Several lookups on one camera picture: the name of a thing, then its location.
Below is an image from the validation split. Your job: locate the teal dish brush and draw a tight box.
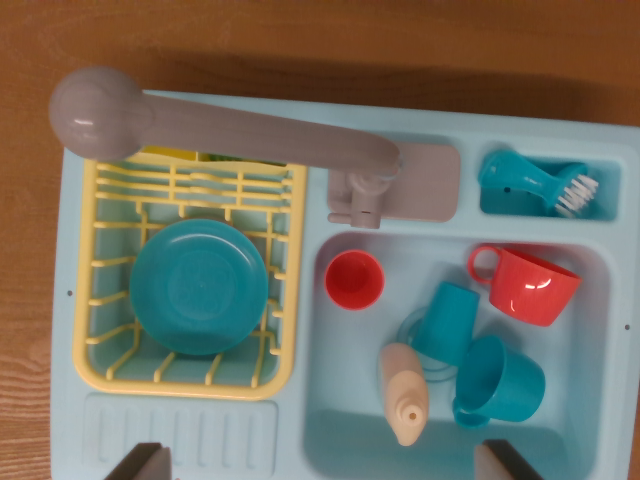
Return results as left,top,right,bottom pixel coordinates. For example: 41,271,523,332
477,149,600,219

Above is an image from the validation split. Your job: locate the beige detergent bottle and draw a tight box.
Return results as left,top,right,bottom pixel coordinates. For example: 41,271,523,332
378,342,430,448

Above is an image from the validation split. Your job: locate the light blue toy sink unit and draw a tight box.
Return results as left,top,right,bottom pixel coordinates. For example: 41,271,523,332
49,89,640,480

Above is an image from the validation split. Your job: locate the teal mug with handle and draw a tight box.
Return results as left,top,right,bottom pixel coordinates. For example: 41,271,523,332
452,334,546,431

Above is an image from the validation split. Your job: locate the red tumbler cup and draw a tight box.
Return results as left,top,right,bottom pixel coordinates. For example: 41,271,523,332
324,250,386,311

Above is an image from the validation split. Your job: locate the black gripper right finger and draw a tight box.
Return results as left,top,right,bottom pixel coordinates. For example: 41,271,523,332
473,439,540,480

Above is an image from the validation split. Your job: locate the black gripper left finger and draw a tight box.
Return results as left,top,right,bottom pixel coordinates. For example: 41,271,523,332
103,441,172,480

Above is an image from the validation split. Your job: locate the grey toy faucet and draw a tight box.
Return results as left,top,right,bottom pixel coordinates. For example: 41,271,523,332
48,66,461,229

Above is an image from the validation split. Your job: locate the teal tumbler cup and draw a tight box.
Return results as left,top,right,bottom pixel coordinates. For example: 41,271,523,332
410,281,481,365

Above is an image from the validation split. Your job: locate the yellow dish rack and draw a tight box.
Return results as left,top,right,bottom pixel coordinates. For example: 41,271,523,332
72,144,309,402

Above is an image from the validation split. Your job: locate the green toy cutlery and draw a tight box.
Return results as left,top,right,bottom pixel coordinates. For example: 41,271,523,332
197,149,286,169

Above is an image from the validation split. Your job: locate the teal toy plate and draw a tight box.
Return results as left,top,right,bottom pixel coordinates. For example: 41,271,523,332
128,218,270,357

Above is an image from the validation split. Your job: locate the red mug with handle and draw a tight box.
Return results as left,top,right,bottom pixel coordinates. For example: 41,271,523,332
467,243,583,327

